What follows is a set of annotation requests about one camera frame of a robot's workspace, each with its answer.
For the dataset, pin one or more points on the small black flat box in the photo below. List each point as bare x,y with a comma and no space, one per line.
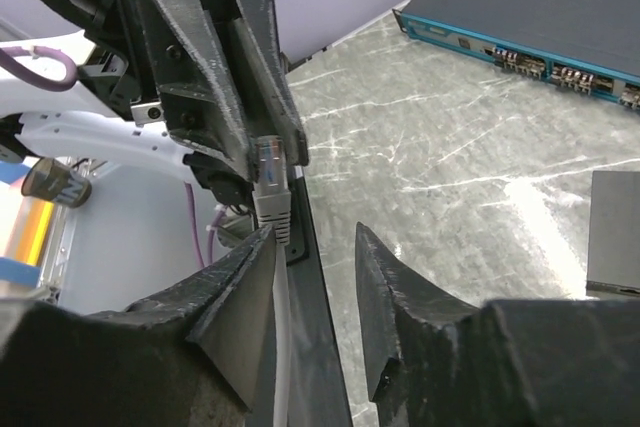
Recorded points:
613,246

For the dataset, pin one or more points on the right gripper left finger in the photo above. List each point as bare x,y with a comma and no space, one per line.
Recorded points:
186,356

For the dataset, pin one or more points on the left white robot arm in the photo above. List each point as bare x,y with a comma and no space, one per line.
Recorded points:
77,124

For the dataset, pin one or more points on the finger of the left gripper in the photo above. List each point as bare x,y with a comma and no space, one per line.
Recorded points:
258,35

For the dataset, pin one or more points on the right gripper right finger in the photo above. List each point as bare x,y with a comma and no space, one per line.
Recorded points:
432,359

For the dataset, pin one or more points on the large black network switch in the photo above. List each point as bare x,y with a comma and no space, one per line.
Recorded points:
587,46

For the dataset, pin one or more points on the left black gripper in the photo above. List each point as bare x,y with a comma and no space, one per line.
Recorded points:
201,105

